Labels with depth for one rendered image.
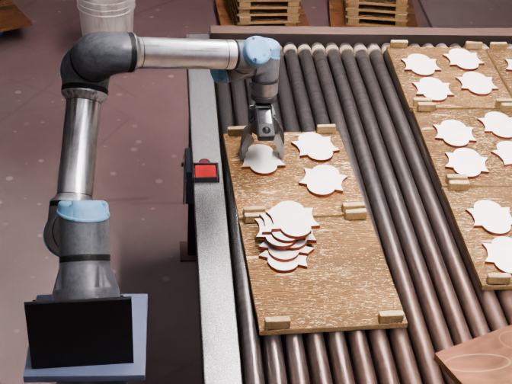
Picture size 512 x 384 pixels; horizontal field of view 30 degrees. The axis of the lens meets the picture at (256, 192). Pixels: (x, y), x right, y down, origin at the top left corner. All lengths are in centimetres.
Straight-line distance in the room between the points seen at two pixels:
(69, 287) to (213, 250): 45
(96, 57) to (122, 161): 210
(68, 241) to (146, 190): 202
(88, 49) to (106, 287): 57
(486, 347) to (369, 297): 35
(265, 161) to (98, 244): 71
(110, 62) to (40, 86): 268
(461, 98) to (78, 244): 148
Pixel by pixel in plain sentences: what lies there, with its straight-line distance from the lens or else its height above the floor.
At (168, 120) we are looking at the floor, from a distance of 466.
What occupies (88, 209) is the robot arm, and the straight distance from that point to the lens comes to 218.
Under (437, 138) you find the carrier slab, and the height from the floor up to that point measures 94.
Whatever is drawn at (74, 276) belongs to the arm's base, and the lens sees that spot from 217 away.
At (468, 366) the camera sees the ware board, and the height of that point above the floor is 104.
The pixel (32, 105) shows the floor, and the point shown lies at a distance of 482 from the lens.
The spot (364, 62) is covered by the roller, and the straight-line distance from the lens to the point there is 333.
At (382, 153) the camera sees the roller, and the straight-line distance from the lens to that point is 285.
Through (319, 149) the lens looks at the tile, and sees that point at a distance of 279.
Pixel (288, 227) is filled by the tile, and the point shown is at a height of 100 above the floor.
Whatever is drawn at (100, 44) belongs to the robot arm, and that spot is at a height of 141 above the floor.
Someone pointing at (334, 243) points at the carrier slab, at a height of 94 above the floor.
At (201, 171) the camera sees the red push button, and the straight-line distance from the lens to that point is 270.
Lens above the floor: 248
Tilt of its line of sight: 36 degrees down
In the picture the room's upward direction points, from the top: 4 degrees clockwise
